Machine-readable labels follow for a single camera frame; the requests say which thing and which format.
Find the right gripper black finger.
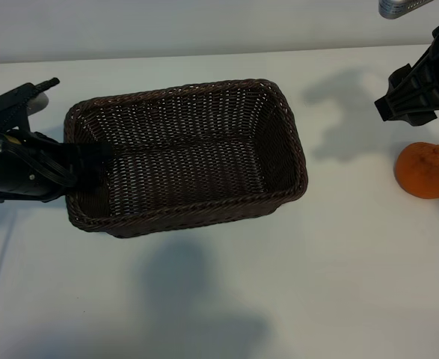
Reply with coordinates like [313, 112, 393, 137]
[375, 63, 438, 122]
[409, 111, 439, 127]

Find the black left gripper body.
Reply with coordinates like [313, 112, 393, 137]
[0, 129, 80, 203]

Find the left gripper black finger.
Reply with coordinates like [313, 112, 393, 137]
[73, 164, 110, 188]
[60, 144, 114, 165]

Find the orange fruit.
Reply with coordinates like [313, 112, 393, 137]
[396, 141, 439, 198]

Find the dark brown wicker basket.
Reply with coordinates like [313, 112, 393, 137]
[64, 78, 309, 239]

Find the black left gripper wire bundle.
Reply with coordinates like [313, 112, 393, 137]
[1, 144, 79, 187]

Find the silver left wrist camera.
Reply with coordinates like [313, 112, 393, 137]
[28, 93, 50, 115]

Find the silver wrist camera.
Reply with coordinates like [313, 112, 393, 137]
[378, 0, 429, 19]
[28, 93, 50, 115]

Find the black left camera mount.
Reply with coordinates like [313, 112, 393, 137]
[0, 84, 43, 132]

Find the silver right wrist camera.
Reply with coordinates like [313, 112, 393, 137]
[378, 0, 429, 19]

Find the black braided cable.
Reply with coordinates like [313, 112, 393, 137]
[35, 77, 61, 91]

